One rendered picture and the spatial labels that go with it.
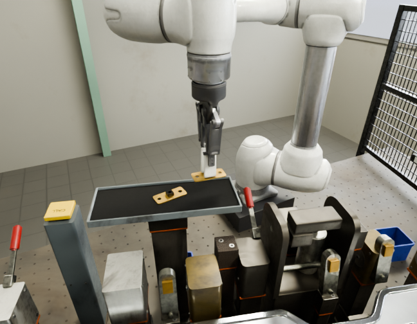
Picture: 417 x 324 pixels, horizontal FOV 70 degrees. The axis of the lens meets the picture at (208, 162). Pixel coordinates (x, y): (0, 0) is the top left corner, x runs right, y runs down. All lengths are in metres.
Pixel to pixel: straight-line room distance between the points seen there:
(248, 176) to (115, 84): 2.31
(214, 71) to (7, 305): 0.64
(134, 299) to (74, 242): 0.24
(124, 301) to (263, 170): 0.78
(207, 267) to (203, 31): 0.50
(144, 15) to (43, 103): 2.77
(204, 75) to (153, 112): 2.93
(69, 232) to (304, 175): 0.85
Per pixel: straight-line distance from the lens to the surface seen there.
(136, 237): 1.36
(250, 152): 1.24
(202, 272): 0.71
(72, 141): 3.50
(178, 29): 0.61
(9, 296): 0.82
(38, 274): 1.35
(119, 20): 0.69
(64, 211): 0.82
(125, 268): 0.70
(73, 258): 0.89
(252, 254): 0.75
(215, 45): 0.60
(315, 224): 0.71
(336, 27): 1.08
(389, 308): 0.86
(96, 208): 0.79
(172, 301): 0.73
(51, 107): 3.36
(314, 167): 1.22
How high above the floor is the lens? 1.63
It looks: 31 degrees down
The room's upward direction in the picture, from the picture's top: straight up
